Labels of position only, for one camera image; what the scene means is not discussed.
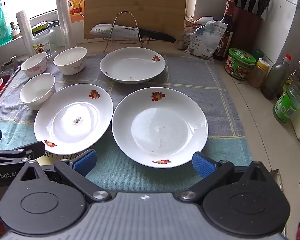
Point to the dark sauce bottle red label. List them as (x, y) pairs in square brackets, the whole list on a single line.
[(225, 40)]

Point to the stack of clear plastic cups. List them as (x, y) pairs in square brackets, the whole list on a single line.
[(62, 17)]

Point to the dark red knife block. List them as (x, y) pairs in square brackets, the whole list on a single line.
[(245, 30)]

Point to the red and white bag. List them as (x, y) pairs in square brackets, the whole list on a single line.
[(190, 33)]

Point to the green lid sauce jar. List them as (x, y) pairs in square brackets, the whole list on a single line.
[(240, 65)]

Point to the white printed plastic bag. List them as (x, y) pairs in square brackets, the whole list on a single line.
[(205, 40)]

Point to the green dish soap bottle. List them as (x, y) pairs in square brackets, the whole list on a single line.
[(1, 27)]

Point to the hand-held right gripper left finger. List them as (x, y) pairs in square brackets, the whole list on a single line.
[(85, 160)]

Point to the grey and teal checkered towel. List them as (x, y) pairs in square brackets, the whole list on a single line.
[(190, 80)]

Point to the orange cooking wine bottle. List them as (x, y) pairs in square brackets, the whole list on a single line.
[(75, 5)]

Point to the bamboo cutting board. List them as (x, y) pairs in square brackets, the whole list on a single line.
[(140, 5)]

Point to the glass jar with fruit label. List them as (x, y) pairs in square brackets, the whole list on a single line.
[(42, 45)]

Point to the green label clear bottle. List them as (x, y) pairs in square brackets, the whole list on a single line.
[(287, 105)]

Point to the small potted plant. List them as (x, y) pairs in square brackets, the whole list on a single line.
[(14, 28)]

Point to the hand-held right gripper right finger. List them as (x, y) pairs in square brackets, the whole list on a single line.
[(202, 165)]

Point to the white bowl with pink flowers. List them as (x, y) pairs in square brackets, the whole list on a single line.
[(70, 60), (33, 63), (37, 90)]

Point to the clear plastic roll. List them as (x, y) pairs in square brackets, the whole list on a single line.
[(23, 30)]

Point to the metal faucet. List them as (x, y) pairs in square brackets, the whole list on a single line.
[(13, 60)]

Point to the black binder clip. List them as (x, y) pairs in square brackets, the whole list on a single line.
[(189, 20)]

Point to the white plate with fruit print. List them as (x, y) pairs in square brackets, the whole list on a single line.
[(132, 66), (160, 130), (73, 118)]

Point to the yellow lid spice jar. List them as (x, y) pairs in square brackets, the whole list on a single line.
[(258, 76)]

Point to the green cap jar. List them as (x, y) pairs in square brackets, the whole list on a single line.
[(258, 54)]

